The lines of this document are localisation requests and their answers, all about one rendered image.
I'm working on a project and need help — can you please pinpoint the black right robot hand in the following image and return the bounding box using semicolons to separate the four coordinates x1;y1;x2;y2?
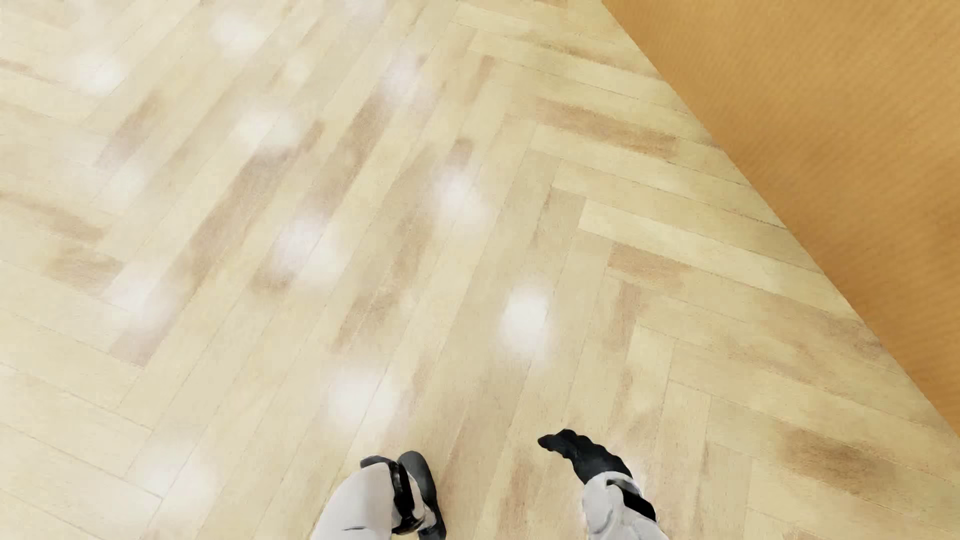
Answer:
537;428;634;486

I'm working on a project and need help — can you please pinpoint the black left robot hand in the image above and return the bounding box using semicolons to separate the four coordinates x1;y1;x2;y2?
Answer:
359;450;448;540

